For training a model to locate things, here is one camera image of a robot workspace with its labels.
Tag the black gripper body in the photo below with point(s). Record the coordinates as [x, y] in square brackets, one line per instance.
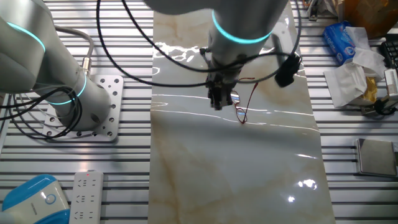
[222, 81]

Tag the yellow plastic bag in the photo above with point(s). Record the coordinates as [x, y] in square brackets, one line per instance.
[371, 90]

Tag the square steel plate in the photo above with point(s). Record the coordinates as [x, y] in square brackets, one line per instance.
[376, 157]

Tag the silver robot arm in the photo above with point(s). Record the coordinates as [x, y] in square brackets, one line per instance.
[31, 46]

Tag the white tissue sheet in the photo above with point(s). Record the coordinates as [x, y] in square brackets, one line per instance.
[345, 84]

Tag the metal corner bracket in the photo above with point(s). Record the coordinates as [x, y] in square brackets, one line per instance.
[368, 110]

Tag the brown cardboard box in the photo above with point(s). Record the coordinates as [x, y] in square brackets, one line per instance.
[370, 15]

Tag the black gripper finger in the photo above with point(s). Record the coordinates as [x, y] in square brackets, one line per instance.
[224, 99]
[213, 98]

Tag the marble pattern table mat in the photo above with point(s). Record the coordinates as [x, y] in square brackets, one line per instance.
[233, 155]

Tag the black keyboard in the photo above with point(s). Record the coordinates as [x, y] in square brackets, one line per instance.
[390, 49]

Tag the grey metal bracket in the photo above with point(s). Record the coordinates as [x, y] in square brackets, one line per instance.
[313, 11]

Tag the white power strip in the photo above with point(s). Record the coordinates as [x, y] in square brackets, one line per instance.
[85, 199]

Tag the brown frame glasses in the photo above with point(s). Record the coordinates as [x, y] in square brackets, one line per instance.
[239, 109]

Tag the crumpled white tissue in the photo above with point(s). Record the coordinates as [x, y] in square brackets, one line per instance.
[370, 59]

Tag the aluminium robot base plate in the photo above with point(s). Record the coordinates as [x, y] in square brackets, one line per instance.
[113, 93]

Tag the blue and white device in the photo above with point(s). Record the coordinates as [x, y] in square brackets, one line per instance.
[31, 202]

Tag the grey vented box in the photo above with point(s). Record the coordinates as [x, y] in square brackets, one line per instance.
[392, 82]

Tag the blue tissue pack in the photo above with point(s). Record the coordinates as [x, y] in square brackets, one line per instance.
[339, 43]

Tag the black round knob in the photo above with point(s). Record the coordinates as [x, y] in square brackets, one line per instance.
[384, 107]

